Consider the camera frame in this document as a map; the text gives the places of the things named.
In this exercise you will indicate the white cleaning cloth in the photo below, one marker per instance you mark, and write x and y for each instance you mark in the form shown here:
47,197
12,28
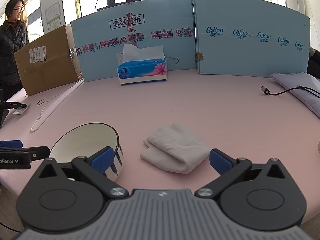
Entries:
174,149

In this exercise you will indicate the light blue cardboard panel right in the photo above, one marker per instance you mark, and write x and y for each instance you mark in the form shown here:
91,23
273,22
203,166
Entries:
250,38

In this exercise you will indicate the light blue cardboard panel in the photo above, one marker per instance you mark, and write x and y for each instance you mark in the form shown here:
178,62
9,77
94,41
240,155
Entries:
250,38
99,37

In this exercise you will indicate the brown cardboard box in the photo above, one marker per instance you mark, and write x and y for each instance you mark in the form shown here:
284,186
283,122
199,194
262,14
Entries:
49,61

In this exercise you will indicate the blue tissue box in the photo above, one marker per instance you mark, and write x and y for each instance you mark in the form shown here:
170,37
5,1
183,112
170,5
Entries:
142,65

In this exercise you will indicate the light blue cardboard panel left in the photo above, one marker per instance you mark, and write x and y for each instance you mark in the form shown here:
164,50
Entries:
99,37

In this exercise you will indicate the woman in dark jacket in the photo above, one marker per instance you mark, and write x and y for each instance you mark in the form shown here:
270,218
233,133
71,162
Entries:
14,36

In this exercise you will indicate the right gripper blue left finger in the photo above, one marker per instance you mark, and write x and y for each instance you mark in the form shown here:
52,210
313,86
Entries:
101,170

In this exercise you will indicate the white ceramic bowl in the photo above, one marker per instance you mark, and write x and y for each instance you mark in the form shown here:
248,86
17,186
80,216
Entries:
85,140

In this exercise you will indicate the white wire clothes hanger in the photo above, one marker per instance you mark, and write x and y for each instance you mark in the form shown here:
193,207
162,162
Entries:
53,104

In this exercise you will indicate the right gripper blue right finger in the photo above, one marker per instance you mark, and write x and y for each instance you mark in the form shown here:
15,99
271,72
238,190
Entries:
231,171

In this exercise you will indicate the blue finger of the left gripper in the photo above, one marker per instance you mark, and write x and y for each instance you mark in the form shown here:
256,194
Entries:
11,143
39,152

